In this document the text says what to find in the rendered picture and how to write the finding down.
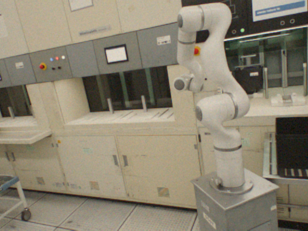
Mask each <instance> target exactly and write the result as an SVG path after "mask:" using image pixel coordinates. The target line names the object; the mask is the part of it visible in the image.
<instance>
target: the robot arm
mask: <svg viewBox="0 0 308 231"><path fill-rule="evenodd" d="M231 19H232V16H231V12H230V9H229V8H228V7H227V6H226V5H225V4H222V3H210V4H201V5H193V6H187V7H182V8H181V10H180V11H179V13H178V16H177V23H178V27H179V29H178V44H177V62H178V63H179V64H180V65H182V66H185V67H186V68H187V69H189V70H190V71H192V74H190V73H185V74H182V75H181V76H179V77H177V78H176V79H175V80H174V81H173V83H172V86H173V88H174V90H175V91H177V92H183V91H191V92H195V93H199V92H201V90H202V88H203V82H204V72H205V74H206V76H207V77H208V79H209V80H211V81H212V82H213V83H215V84H217V85H218V86H220V87H221V89H222V91H223V94H218V95H214V96H211V97H207V98H204V99H202V100H200V101H199V102H198V103H197V105H196V110H195V112H196V117H197V119H198V120H199V121H200V123H202V124H203V125H204V126H205V127H206V128H207V129H208V130H209V131H210V133H211V135H212V138H213V144H214V154H215V163H216V173H217V174H216V175H214V176H213V177H212V178H211V179H210V185H211V187H212V188H213V189H214V190H215V191H217V192H219V193H222V194H227V195H238V194H243V193H245V192H248V191H250V190H251V189H252V188H253V185H254V182H253V179H252V178H251V176H249V175H247V174H245V173H244V167H243V154H242V141H241V134H240V132H239V131H238V130H236V129H233V128H228V127H223V126H222V123H223V122H225V121H229V120H233V119H237V118H241V117H243V116H245V115H246V114H247V113H248V111H249V109H250V102H249V98H248V96H247V94H246V93H245V91H244V90H243V88H242V87H241V86H240V85H239V83H238V82H237V81H236V80H235V79H234V77H233V76H232V74H231V72H230V70H229V68H228V64H227V59H226V55H225V51H224V38H225V35H226V33H227V30H228V28H229V26H230V23H231ZM206 29H207V30H208V31H209V36H208V38H207V40H206V41H205V43H204V44H203V46H202V48H201V52H200V55H201V61H202V65H203V69H204V72H203V69H202V67H201V65H200V64H199V63H198V62H197V61H196V60H195V58H194V51H195V42H196V32H197V31H200V30H206Z"/></svg>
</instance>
